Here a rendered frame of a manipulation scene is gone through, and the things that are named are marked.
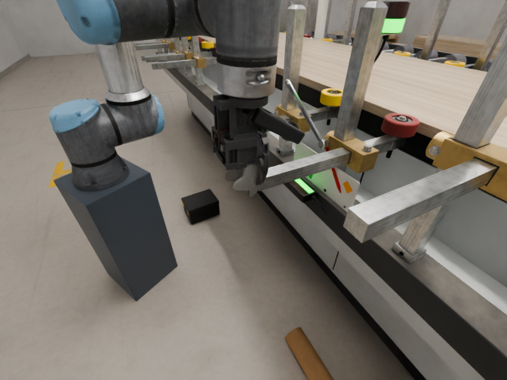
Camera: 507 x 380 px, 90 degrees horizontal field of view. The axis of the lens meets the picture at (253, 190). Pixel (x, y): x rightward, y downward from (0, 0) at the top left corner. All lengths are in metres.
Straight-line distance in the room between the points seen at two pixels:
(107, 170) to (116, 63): 0.35
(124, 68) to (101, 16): 0.57
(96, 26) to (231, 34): 0.17
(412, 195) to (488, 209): 0.43
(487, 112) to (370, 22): 0.26
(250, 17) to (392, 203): 0.28
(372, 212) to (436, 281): 0.36
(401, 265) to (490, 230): 0.24
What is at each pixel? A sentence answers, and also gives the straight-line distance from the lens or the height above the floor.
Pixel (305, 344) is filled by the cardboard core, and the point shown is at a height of 0.08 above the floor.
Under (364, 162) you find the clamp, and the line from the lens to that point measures 0.63.
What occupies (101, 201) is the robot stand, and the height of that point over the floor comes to 0.59.
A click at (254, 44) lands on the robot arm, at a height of 1.10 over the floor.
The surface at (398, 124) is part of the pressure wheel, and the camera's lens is 0.72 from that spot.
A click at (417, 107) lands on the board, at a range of 0.88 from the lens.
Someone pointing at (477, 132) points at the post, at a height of 0.99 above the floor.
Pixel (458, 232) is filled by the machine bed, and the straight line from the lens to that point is 0.83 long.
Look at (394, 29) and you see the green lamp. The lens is 0.64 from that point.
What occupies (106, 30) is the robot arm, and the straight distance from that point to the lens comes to 0.42.
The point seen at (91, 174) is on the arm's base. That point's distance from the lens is 1.04.
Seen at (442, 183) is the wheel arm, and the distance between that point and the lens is 0.40.
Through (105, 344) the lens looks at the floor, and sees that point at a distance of 1.38.
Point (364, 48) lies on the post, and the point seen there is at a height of 1.07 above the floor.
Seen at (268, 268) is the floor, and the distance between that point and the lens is 1.41.
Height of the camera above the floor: 1.15
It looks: 37 degrees down
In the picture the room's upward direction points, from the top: straight up
